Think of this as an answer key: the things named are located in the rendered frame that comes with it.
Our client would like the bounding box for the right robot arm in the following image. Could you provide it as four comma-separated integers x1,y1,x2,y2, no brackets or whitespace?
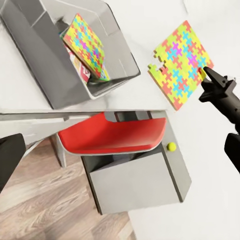
199,66,240,135

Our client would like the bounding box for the jigsaw puzzle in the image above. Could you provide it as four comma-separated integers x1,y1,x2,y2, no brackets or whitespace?
63,12,105,78
147,20,214,111

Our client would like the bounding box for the board game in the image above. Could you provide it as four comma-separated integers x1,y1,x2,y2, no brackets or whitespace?
60,26,92,85
88,63,110,84

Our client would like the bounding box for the toy box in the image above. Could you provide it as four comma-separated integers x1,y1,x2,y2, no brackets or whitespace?
0,0,141,111

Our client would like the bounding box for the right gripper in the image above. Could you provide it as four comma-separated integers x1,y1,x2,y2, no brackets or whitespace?
199,66,240,116

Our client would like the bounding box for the tennis ball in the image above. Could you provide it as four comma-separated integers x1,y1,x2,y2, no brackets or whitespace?
167,142,177,152

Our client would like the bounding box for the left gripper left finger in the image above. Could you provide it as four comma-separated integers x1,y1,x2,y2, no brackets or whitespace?
0,133,27,193

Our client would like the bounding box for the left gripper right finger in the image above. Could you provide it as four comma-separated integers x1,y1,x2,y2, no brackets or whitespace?
224,132,240,173

